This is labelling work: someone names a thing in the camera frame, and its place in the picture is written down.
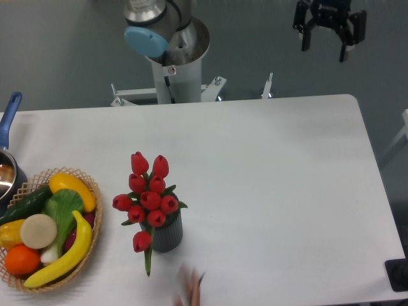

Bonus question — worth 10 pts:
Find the yellow bell pepper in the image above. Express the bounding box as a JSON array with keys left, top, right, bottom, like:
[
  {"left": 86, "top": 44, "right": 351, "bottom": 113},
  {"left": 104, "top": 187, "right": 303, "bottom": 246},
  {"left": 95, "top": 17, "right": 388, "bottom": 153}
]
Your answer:
[{"left": 1, "top": 219, "right": 25, "bottom": 249}]

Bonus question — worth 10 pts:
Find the beige round disc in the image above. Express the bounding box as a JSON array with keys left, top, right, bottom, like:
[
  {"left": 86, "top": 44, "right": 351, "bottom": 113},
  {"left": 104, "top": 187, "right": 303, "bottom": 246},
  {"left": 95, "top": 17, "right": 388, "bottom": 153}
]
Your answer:
[{"left": 20, "top": 214, "right": 57, "bottom": 249}]

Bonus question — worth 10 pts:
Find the blurred human hand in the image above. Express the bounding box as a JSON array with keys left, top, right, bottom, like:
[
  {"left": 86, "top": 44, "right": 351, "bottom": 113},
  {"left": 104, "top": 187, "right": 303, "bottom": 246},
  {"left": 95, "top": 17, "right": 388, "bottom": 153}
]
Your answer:
[{"left": 172, "top": 263, "right": 205, "bottom": 306}]

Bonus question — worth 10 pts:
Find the black device at table edge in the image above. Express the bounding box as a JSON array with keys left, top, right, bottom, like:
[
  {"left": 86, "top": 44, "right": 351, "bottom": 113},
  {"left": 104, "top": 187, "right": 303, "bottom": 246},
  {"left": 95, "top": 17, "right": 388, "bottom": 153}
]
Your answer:
[{"left": 384, "top": 258, "right": 408, "bottom": 292}]

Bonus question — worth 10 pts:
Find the yellow banana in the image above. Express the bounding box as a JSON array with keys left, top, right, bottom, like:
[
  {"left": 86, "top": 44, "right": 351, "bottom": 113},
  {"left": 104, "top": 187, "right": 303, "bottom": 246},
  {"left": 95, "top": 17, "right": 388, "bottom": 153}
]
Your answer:
[{"left": 24, "top": 210, "right": 92, "bottom": 289}]

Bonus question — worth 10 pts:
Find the white furniture piece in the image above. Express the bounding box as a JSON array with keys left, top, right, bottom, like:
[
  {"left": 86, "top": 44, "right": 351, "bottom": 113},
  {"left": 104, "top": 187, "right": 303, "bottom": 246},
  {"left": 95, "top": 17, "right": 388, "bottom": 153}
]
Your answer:
[{"left": 378, "top": 109, "right": 407, "bottom": 169}]

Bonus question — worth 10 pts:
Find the blue handled saucepan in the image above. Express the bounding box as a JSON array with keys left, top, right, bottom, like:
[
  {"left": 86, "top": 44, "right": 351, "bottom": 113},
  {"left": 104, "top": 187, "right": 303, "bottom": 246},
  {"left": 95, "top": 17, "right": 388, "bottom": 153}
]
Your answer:
[{"left": 1, "top": 92, "right": 27, "bottom": 215}]

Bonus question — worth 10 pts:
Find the green cucumber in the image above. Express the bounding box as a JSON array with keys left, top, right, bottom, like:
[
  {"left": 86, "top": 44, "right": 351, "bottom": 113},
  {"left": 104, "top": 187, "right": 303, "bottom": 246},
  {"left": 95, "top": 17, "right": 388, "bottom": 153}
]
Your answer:
[{"left": 1, "top": 185, "right": 52, "bottom": 225}]

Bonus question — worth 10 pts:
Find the orange fruit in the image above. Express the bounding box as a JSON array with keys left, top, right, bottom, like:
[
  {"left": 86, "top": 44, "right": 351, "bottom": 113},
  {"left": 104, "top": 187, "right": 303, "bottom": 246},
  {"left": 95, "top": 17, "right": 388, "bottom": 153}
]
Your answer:
[{"left": 4, "top": 244, "right": 40, "bottom": 276}]

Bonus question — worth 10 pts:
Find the green bok choy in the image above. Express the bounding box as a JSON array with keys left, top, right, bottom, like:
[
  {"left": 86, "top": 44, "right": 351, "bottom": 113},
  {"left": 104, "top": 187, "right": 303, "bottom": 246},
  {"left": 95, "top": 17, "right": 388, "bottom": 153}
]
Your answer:
[{"left": 41, "top": 189, "right": 84, "bottom": 266}]

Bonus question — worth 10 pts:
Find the red tulip bouquet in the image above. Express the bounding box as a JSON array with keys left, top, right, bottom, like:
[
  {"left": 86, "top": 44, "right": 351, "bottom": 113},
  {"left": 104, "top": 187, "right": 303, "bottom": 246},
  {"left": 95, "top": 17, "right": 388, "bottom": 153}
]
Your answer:
[{"left": 112, "top": 152, "right": 187, "bottom": 275}]

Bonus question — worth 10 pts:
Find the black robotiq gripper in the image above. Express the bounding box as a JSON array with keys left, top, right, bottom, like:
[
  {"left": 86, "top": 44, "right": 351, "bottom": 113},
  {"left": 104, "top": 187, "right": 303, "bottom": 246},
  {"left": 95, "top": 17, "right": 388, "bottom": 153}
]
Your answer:
[{"left": 293, "top": 0, "right": 367, "bottom": 62}]

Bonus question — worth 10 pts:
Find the dark grey ribbed vase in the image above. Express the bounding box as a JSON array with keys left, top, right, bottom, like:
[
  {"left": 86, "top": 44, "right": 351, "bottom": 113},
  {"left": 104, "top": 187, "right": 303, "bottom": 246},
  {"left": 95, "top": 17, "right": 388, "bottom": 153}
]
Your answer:
[{"left": 133, "top": 210, "right": 183, "bottom": 252}]

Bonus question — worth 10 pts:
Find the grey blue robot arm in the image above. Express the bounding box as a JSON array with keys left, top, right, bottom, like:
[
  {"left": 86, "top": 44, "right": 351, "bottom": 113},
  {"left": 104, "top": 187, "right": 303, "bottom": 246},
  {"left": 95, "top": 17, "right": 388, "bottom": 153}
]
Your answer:
[{"left": 124, "top": 1, "right": 367, "bottom": 62}]

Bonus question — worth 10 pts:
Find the woven wicker basket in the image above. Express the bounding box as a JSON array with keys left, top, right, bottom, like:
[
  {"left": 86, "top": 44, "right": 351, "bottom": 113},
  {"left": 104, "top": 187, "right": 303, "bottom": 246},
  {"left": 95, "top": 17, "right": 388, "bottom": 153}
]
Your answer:
[{"left": 1, "top": 166, "right": 103, "bottom": 294}]

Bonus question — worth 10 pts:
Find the dark red vegetable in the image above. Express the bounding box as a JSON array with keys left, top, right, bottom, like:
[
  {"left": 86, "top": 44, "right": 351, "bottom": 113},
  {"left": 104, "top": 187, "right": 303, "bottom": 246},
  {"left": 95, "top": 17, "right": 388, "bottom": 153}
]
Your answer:
[{"left": 63, "top": 212, "right": 95, "bottom": 253}]

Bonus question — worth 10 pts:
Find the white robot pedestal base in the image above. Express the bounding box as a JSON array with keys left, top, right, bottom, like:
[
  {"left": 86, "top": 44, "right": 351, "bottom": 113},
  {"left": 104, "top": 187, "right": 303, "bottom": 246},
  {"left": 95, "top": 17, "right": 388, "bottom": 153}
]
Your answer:
[{"left": 110, "top": 60, "right": 275, "bottom": 108}]

